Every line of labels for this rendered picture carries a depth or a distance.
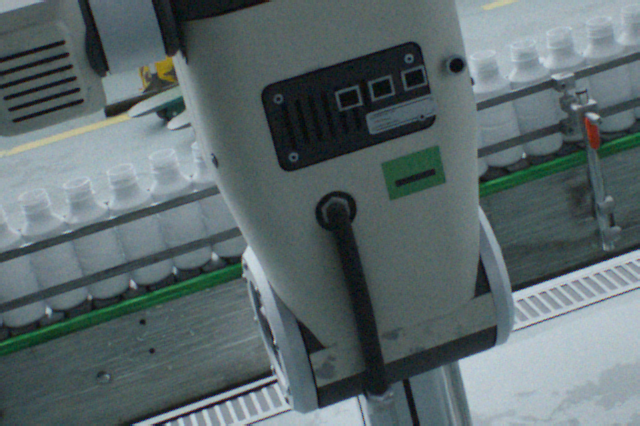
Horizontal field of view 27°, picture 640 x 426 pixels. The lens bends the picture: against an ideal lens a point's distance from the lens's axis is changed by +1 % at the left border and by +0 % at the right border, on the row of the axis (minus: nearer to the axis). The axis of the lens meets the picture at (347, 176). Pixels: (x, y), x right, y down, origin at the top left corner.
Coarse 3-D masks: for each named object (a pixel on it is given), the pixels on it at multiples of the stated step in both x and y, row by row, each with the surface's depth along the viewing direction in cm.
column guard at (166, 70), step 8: (160, 64) 628; (168, 64) 630; (144, 72) 629; (160, 72) 630; (168, 72) 631; (144, 80) 636; (152, 80) 630; (168, 80) 632; (176, 80) 633; (144, 88) 647
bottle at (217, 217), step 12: (192, 144) 181; (204, 168) 180; (192, 180) 182; (204, 180) 180; (204, 204) 182; (216, 204) 181; (204, 216) 183; (216, 216) 182; (228, 216) 182; (216, 228) 182; (228, 228) 182; (228, 240) 183; (240, 240) 183; (216, 252) 184; (228, 252) 183; (240, 252) 184
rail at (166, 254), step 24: (576, 72) 189; (504, 96) 187; (504, 144) 189; (192, 192) 179; (216, 192) 180; (120, 216) 177; (144, 216) 178; (48, 240) 175; (216, 240) 182; (120, 264) 179; (144, 264) 180; (48, 288) 177; (72, 288) 178; (0, 312) 177
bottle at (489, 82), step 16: (480, 64) 187; (496, 64) 188; (480, 80) 188; (496, 80) 188; (480, 96) 188; (480, 112) 189; (496, 112) 189; (512, 112) 190; (480, 128) 191; (496, 128) 189; (512, 128) 190; (496, 160) 191; (512, 160) 191
